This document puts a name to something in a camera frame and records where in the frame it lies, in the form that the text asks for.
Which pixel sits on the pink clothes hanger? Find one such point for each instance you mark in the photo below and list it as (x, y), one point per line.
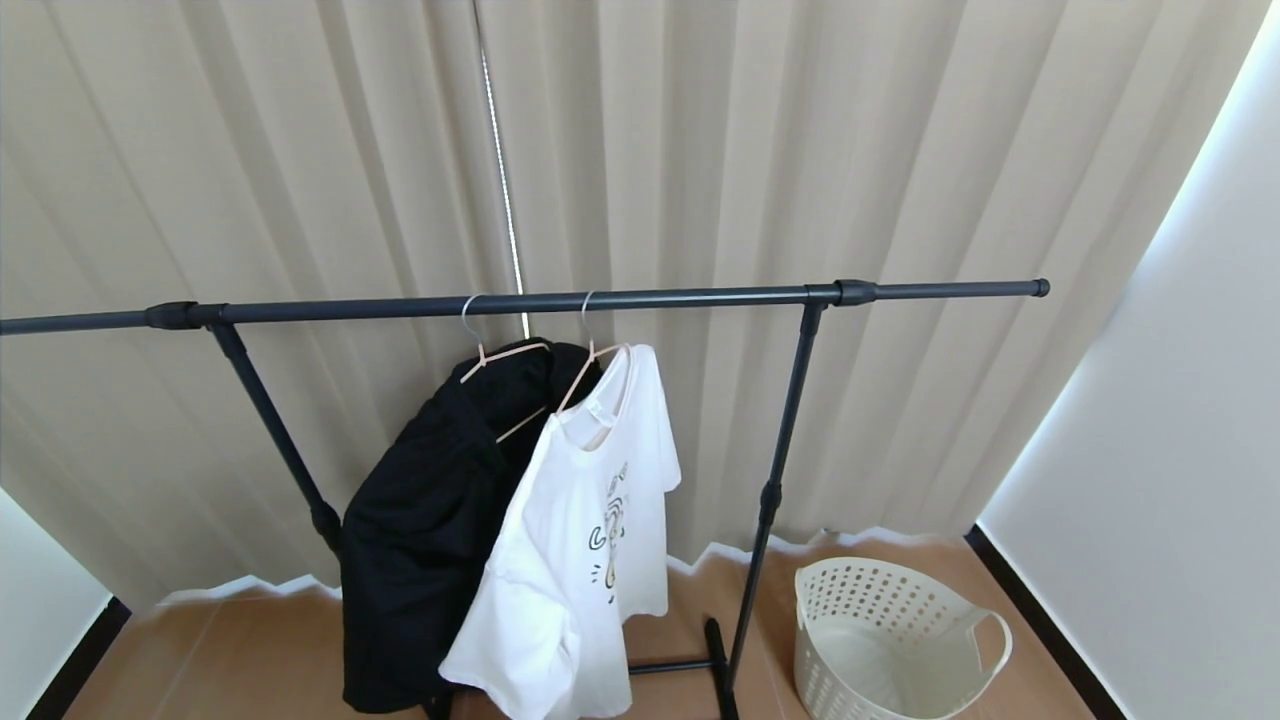
(484, 350)
(587, 320)

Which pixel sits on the white garment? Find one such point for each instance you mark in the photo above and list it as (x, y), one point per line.
(560, 560)

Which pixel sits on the black shorts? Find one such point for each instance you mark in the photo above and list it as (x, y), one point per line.
(420, 560)

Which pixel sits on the black clothes rack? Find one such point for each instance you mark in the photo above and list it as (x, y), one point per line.
(650, 297)

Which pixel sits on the white laundry basket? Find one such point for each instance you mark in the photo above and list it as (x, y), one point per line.
(880, 590)

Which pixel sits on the beige curtain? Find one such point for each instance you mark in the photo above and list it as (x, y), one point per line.
(800, 130)

